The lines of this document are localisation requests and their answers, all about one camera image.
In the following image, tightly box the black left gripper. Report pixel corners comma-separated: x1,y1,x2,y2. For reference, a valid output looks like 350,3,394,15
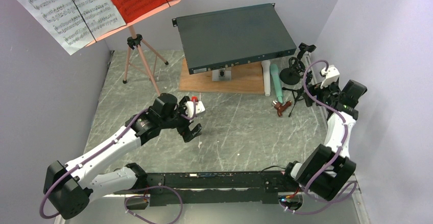
160,96,202,141

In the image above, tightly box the black tripod mic stand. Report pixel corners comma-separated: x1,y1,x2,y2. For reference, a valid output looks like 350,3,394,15
279,57,306,117

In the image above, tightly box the black round-base mic stand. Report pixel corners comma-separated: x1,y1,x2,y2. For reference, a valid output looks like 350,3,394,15
279,43,316,85

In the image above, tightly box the mint green microphone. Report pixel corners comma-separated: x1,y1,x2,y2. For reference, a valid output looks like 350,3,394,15
270,64,283,103

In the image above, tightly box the white microphone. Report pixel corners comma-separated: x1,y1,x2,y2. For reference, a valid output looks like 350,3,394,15
261,60,271,96

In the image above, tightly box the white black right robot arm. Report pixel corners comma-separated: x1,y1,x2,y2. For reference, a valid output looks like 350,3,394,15
281,80,367,202

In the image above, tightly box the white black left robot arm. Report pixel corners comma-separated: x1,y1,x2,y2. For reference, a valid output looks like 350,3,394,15
39,93,205,219

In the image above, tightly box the wooden board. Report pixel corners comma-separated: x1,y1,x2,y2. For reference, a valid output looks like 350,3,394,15
179,59,264,95

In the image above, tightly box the pink music stand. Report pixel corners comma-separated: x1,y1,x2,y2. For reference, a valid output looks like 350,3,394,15
88,0,181,95

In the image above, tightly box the white sheet music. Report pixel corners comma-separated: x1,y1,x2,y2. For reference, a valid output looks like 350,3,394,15
17,0,126,55

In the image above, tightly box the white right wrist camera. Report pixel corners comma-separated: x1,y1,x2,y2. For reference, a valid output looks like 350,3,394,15
320,65,340,89

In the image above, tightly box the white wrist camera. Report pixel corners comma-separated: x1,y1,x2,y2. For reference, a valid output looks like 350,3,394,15
320,65,340,89
185,96,206,119

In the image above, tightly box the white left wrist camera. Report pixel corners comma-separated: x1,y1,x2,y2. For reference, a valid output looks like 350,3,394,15
185,96,206,119

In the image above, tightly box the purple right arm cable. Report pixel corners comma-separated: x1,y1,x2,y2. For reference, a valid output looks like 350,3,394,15
279,59,357,216

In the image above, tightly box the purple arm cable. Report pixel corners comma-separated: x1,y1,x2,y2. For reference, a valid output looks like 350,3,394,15
39,99,199,220
279,59,357,216

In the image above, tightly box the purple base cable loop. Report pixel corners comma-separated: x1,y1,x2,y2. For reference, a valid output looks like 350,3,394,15
124,186,183,224

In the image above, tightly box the grey unit support bracket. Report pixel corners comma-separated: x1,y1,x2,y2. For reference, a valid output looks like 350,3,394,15
212,67,232,82

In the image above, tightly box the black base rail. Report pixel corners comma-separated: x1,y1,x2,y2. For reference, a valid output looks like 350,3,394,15
116,170,298,207

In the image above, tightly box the dark rack-mount audio unit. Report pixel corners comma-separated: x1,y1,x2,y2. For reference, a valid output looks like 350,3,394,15
172,3,297,74

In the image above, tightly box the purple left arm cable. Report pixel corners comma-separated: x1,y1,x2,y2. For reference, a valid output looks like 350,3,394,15
39,99,199,220

